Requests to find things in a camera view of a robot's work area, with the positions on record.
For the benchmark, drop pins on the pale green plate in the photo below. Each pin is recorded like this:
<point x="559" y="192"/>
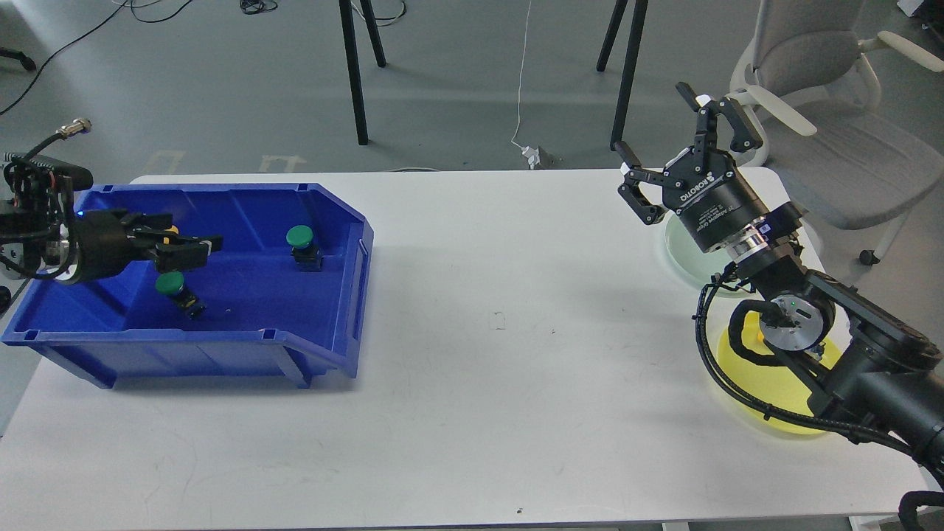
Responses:
<point x="687" y="259"/>

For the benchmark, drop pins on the blue plastic bin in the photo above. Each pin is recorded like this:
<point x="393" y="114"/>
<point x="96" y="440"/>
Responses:
<point x="264" y="317"/>

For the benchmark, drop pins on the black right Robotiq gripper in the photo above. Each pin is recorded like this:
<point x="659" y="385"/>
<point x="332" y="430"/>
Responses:
<point x="712" y="199"/>

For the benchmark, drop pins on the green push button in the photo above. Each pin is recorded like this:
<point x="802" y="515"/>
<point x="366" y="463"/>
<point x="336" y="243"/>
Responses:
<point x="173" y="286"/>
<point x="306" y="253"/>

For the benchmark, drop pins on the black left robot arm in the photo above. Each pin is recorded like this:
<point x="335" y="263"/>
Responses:
<point x="45" y="238"/>

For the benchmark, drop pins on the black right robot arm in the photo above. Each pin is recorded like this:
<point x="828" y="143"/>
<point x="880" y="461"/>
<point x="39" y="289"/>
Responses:
<point x="870" y="376"/>

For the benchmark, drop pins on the grey office chair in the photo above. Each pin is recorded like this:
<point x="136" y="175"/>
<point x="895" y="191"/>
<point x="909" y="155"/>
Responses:
<point x="806" y="81"/>

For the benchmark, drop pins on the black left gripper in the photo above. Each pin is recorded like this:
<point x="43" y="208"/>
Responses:
<point x="105" y="245"/>

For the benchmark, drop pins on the yellow plate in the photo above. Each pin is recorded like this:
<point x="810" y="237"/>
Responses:
<point x="775" y="385"/>

